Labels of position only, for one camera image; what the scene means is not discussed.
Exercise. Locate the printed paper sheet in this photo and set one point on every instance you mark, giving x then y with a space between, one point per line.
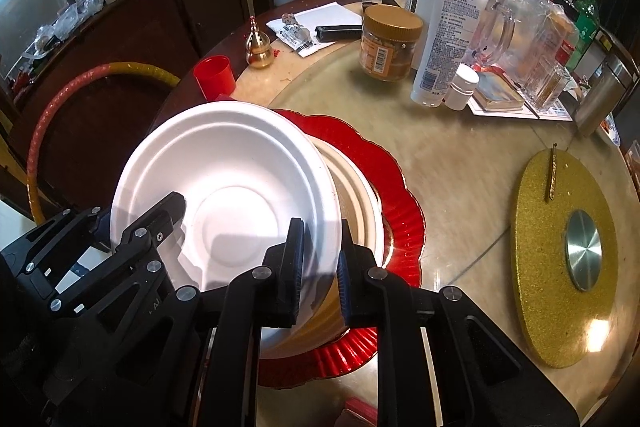
550 114

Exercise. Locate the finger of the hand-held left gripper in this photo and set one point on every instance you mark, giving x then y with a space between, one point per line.
160 214
65 227

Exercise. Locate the large red scalloped plate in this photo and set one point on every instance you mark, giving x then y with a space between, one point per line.
390 187

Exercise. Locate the small white pill bottle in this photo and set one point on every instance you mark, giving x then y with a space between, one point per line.
461 89

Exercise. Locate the round steel disc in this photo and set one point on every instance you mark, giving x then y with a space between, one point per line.
584 252

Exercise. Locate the dark wooden cabinet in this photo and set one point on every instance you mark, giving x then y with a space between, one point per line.
150 37

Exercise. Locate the multicoloured hula hoop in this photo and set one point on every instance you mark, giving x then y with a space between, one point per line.
55 107

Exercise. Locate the clear glass pitcher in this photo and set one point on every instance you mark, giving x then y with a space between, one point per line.
500 22

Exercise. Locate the flat box with picture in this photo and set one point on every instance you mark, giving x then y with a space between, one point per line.
500 97

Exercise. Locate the stainless steel tumbler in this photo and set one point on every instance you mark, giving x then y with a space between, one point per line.
602 99

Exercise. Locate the clear plastic bag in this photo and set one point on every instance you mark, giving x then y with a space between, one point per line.
75 14

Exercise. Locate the blue patterned dish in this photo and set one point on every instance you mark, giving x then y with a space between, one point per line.
612 132

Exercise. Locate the green plastic bottle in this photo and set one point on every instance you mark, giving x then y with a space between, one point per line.
586 24

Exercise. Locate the crumpled printed wrapper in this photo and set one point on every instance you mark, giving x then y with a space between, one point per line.
297 34

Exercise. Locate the white bowl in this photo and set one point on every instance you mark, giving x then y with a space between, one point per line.
350 202
376 227

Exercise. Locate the gold gourd ornament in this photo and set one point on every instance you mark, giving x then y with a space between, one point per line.
260 52

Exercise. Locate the red foil packet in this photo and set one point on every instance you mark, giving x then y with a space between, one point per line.
226 97

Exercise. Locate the round glass turntable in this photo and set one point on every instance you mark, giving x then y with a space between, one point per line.
460 187

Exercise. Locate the white lotion bottle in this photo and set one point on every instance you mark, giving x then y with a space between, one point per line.
450 47

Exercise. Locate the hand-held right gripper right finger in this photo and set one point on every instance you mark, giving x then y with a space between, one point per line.
345 287

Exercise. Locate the white paper sheet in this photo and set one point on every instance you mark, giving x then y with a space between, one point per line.
330 14

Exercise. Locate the clear jar with tan lid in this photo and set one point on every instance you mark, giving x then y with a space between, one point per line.
390 49

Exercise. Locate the flat black bar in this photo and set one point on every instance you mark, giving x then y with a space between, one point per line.
337 33

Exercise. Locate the clear acrylic box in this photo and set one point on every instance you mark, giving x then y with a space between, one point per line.
550 84

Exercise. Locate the red plastic cup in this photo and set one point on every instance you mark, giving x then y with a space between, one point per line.
214 77

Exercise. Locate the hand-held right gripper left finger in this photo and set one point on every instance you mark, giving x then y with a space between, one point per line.
297 257

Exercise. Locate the white paper plate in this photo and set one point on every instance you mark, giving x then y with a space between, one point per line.
220 187

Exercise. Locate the gold stick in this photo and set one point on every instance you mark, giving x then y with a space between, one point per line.
551 174

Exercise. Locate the gold glitter round mat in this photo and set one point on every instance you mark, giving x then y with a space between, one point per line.
545 267

